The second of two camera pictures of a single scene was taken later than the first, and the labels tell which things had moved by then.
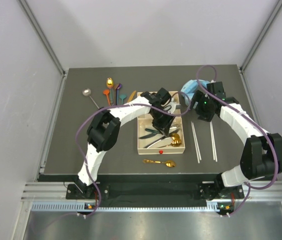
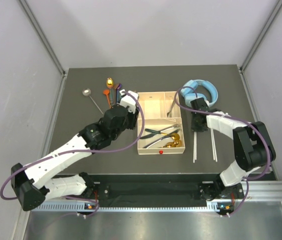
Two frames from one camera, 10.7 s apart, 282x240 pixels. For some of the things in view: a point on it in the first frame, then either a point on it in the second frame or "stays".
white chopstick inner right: x=211 y=127 stays
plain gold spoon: x=176 y=140 stays
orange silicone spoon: x=106 y=92 stays
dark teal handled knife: x=153 y=133 stays
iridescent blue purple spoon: x=117 y=89 stays
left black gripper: x=163 y=126 to x=133 y=116
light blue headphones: x=188 y=89 stays
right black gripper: x=199 y=97 to x=194 y=127
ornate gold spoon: x=169 y=163 to x=177 y=143
